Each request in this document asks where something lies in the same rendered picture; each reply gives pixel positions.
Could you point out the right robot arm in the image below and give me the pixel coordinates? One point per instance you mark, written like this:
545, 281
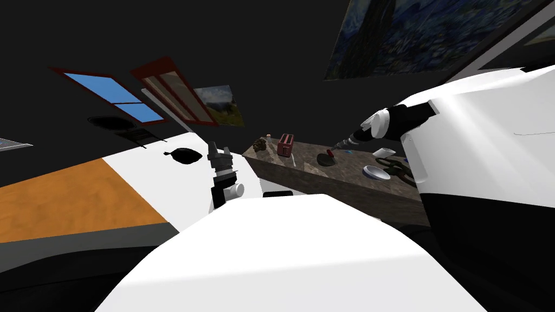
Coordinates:
485, 164

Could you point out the red framed beige window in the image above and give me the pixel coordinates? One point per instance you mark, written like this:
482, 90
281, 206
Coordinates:
175, 92

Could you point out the black oval fixture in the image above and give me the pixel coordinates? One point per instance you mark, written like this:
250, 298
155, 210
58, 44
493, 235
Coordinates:
112, 123

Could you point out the white dish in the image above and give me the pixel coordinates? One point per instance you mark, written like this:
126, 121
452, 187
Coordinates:
383, 152

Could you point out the red toaster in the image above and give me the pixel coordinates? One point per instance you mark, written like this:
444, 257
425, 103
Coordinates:
285, 145

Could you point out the large blue painting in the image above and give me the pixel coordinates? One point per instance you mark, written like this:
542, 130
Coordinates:
416, 34

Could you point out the red framed blue window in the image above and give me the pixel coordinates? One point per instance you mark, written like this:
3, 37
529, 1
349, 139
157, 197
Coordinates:
113, 96

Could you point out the white knife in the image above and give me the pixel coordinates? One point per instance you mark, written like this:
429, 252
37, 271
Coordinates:
293, 159

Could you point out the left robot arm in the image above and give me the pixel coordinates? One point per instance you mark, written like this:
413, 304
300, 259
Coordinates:
224, 190

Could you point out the landscape picture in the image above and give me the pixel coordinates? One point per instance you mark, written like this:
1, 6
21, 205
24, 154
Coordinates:
221, 105

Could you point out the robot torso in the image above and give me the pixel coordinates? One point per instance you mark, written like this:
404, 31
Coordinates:
286, 260

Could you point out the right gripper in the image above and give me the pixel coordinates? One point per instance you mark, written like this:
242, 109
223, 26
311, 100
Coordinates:
343, 144

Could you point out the black vent grille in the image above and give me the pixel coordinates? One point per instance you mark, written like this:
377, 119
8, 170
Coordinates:
139, 136

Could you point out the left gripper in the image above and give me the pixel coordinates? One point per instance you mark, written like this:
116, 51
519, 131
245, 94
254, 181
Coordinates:
220, 161

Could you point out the white bowl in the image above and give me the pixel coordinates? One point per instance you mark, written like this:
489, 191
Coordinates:
375, 173

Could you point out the brown pine cone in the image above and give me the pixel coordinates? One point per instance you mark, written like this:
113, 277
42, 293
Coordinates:
259, 144

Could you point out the black leaf shaped object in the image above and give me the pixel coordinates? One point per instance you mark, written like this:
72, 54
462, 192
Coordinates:
185, 156

